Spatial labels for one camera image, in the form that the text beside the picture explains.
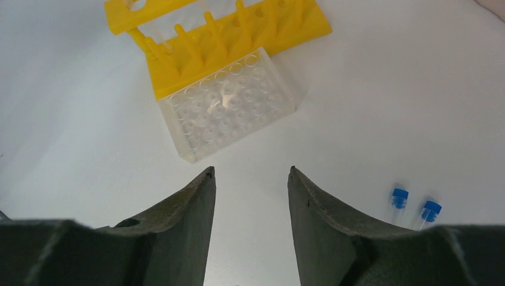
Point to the pink plastic bin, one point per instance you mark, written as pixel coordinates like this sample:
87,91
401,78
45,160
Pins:
496,7

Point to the clear well plate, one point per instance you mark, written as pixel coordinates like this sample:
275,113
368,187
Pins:
226,106

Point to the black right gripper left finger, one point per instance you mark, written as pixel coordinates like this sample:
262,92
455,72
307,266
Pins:
167,244

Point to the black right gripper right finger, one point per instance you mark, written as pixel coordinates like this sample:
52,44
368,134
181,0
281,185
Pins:
336,244

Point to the blue-capped tube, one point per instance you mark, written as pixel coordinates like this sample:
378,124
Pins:
428,215
398,202

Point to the yellow test tube rack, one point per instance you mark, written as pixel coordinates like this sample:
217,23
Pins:
191,55

